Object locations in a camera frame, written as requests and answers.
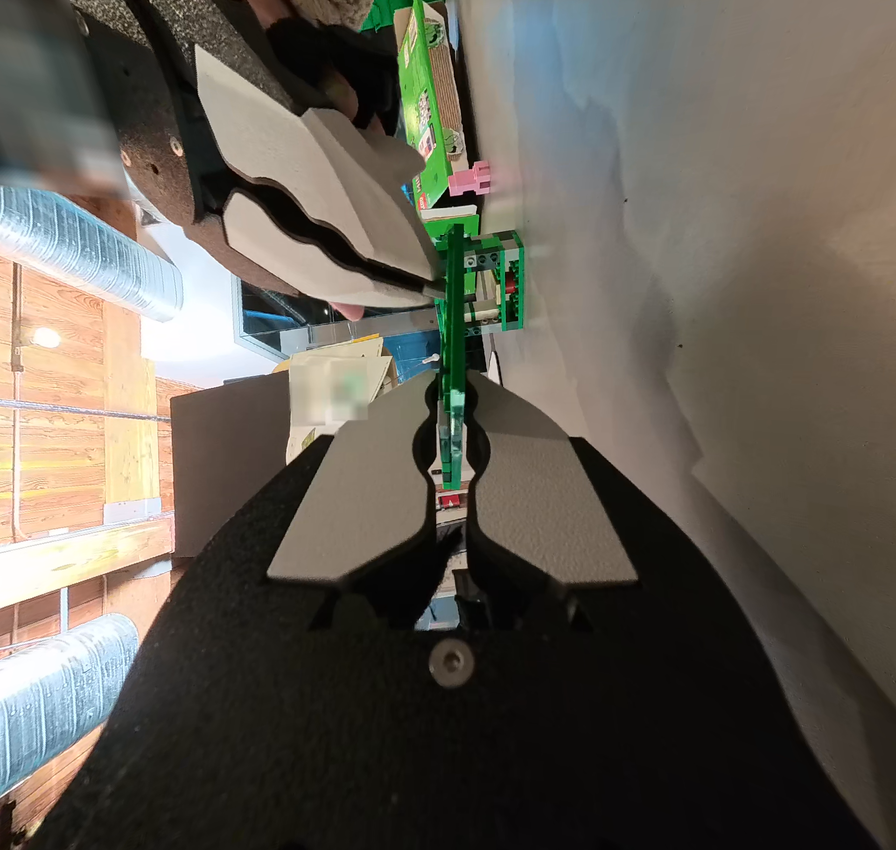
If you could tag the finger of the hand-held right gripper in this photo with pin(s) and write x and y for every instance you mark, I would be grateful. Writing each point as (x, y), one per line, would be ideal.
(315, 164)
(280, 248)

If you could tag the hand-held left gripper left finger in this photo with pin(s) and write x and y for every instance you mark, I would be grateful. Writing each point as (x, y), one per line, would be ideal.
(357, 507)

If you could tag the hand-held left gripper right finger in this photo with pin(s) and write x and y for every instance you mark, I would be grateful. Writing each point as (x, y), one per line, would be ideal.
(546, 507)

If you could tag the green lego plate with tiles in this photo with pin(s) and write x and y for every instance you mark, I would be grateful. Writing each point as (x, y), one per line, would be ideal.
(455, 318)

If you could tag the lego instruction booklet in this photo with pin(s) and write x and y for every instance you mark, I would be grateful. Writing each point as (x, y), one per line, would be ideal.
(350, 349)

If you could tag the green cardboard lego box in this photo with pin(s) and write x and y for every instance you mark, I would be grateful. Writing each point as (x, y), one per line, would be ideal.
(420, 94)

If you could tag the green white lego sub-build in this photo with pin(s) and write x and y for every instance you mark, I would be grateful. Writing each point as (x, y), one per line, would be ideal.
(455, 223)

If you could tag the pink lego pig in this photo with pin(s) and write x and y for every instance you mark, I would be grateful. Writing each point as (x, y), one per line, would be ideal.
(470, 179)

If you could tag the green lego box build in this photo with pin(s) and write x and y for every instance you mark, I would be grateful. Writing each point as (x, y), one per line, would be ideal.
(511, 283)

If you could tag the person's right hand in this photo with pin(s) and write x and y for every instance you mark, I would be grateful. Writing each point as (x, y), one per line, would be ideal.
(343, 94)

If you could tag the round ceiling lamp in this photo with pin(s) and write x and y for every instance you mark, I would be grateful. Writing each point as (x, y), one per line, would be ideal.
(45, 337)

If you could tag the glass window wall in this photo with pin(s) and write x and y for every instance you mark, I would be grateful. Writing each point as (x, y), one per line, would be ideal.
(315, 318)

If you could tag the silver ventilation duct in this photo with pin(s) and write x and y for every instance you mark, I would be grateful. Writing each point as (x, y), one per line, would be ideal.
(63, 682)
(84, 248)

